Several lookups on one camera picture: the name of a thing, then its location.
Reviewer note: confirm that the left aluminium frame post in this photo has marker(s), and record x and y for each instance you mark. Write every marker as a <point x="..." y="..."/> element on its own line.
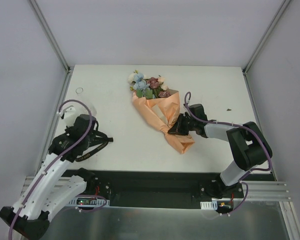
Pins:
<point x="49" y="34"/>

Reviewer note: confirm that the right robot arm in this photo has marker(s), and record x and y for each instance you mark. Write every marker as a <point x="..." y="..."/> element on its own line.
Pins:
<point x="248" y="146"/>

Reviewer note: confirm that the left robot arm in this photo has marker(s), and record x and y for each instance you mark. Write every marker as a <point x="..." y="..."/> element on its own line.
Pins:
<point x="32" y="214"/>

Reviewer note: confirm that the front aluminium rail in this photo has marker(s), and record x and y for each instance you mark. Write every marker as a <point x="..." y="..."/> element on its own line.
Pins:
<point x="262" y="188"/>

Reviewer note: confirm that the black ribbon gold lettering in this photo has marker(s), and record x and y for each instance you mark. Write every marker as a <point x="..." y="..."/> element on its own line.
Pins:
<point x="103" y="142"/>

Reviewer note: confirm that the clear glass vase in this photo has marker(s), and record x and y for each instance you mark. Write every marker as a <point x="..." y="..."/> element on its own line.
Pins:
<point x="84" y="98"/>

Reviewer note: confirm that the right aluminium frame post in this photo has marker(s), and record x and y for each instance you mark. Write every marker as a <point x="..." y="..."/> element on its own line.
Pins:
<point x="267" y="34"/>

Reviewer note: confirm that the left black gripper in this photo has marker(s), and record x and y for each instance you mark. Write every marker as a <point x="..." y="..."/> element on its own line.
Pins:
<point x="83" y="122"/>

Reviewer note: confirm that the aluminium frame post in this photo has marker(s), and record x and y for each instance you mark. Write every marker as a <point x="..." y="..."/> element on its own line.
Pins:
<point x="49" y="34"/>
<point x="267" y="34"/>

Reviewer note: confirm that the orange wrapping paper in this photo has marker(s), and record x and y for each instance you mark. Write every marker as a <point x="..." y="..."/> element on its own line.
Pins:
<point x="162" y="114"/>

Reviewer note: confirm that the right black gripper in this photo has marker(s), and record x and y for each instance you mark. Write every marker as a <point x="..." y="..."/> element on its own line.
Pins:
<point x="182" y="124"/>

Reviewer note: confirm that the artificial flower bunch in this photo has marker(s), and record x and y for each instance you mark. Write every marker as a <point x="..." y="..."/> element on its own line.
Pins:
<point x="148" y="87"/>

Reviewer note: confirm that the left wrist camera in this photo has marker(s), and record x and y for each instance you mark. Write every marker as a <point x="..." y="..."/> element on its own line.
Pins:
<point x="69" y="115"/>

